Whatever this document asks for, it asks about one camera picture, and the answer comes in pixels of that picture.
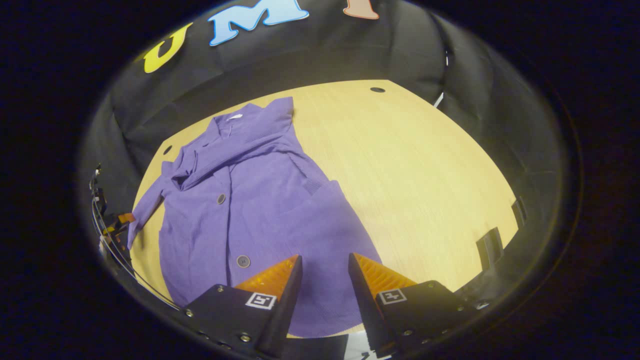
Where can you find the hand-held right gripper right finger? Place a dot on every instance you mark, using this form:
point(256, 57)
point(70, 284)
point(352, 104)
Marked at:
point(365, 310)

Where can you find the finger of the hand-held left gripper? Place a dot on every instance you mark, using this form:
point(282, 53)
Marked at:
point(126, 218)

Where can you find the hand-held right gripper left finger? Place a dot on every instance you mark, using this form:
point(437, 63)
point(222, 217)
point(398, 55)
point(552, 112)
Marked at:
point(285, 310)

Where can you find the purple button-up shirt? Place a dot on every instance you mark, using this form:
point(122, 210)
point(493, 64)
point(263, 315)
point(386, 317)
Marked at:
point(270, 210)

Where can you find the black table clamp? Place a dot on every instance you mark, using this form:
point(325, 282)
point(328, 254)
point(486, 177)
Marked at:
point(519, 212)
point(489, 247)

